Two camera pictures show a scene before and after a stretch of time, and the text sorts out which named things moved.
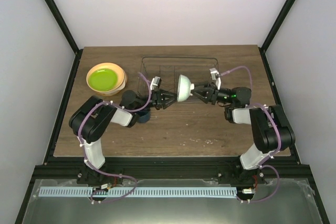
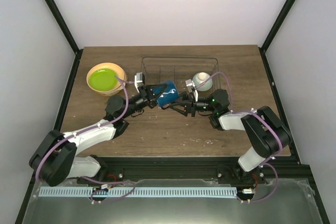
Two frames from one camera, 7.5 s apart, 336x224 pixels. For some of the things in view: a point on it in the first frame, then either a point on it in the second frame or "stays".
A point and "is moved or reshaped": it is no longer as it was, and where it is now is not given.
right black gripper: x=212 y=93 → x=189 y=106
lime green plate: x=102 y=80 stays
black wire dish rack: x=168 y=69 stays
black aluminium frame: x=55 y=168 stays
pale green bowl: x=184 y=88 → x=200 y=77
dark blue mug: x=144 y=116 is moved or reshaped
